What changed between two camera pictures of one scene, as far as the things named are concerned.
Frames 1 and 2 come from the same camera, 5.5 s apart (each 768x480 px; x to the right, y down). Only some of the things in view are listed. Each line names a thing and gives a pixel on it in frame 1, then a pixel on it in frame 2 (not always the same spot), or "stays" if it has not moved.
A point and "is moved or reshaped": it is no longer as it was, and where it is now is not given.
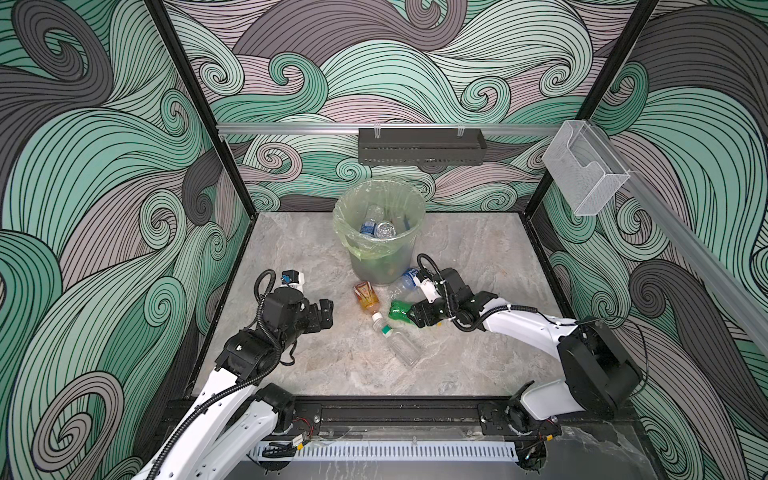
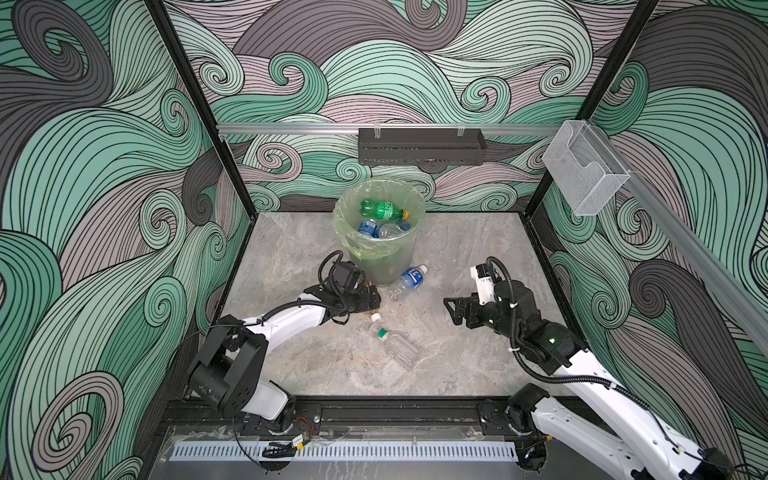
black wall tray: (420, 146) stays
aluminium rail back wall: (321, 128) stays
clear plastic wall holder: (584, 166) stays
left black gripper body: (308, 321) → (358, 301)
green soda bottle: (399, 309) → (382, 210)
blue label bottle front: (368, 227) stays
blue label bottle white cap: (385, 230) is moved or reshaped
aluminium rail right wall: (701, 251) stays
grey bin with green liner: (377, 222) stays
